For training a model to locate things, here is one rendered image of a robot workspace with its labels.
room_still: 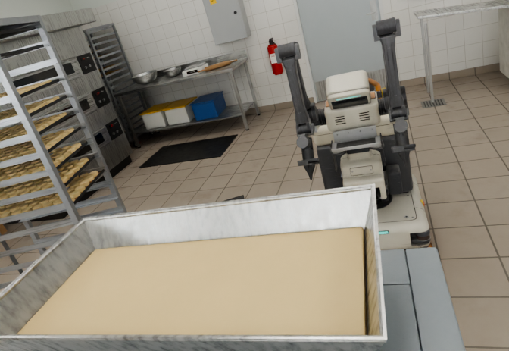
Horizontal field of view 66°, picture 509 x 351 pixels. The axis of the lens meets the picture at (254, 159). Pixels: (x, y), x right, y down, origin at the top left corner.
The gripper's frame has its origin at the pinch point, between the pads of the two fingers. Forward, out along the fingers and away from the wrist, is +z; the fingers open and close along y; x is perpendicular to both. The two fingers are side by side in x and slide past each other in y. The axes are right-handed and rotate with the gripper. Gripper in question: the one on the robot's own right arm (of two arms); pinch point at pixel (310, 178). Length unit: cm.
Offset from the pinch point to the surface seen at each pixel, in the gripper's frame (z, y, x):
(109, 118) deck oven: -104, -297, 234
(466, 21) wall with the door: -163, 150, 351
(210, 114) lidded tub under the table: -102, -192, 320
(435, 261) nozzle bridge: 13, 41, -122
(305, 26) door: -201, -45, 342
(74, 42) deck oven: -192, -297, 187
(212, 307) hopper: 13, 11, -141
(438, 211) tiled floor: 34, 64, 105
